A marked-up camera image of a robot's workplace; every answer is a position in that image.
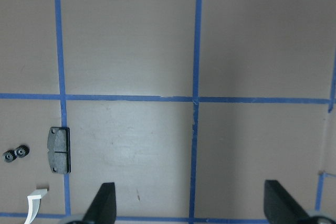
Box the small black bearing gear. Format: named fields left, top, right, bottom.
left=14, top=144, right=30, bottom=158
left=3, top=150, right=17, bottom=163

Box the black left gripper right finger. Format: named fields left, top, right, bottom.
left=264, top=180, right=309, bottom=220

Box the white curved plastic part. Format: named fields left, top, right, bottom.
left=24, top=188, right=48, bottom=224

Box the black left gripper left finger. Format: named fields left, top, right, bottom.
left=82, top=183, right=117, bottom=221

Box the dark grey brake pad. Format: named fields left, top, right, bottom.
left=47, top=127, right=71, bottom=175

